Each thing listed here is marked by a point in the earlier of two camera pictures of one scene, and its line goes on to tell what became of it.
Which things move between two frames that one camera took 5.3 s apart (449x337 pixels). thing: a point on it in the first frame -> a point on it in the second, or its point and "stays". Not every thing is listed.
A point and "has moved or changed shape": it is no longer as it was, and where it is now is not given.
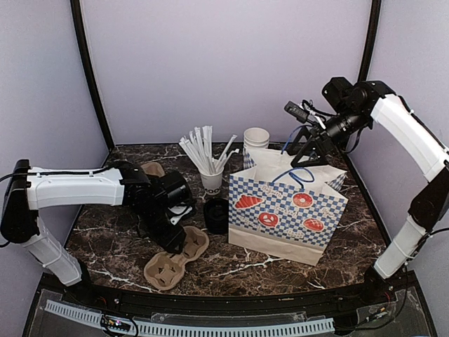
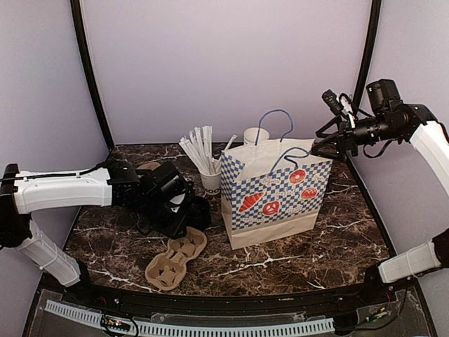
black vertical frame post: (368, 55) stays
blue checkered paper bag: (283, 210) has moved or changed shape
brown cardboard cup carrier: (153, 168) stays
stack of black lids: (216, 216) -> (198, 212)
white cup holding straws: (212, 183) stays
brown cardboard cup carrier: (163, 270) stays
